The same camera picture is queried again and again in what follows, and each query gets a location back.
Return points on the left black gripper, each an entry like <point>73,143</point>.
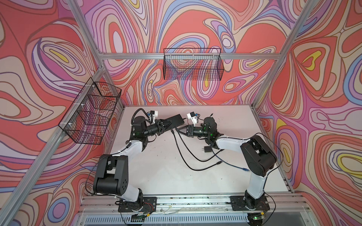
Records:
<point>160,127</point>

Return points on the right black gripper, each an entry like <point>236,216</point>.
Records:
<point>190,132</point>

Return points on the black network switch box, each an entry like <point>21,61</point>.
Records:
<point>173,122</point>

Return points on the black power adapter with cord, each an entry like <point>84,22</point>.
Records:
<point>208,149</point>

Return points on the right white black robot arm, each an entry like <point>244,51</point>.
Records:
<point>258,155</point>

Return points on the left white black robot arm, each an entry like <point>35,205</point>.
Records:
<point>112,173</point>

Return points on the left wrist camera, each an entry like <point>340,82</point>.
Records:
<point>153,115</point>

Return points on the rear black wire basket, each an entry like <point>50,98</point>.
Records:
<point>193,64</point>

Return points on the black wire basket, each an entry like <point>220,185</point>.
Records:
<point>193,64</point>
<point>93,109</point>

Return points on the left black wire basket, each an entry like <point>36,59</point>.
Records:
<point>93,109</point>

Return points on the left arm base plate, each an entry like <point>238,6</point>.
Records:
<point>146,205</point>

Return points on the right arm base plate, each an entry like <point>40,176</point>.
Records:
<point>248,203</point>

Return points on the aluminium front rail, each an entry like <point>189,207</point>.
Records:
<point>276,209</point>

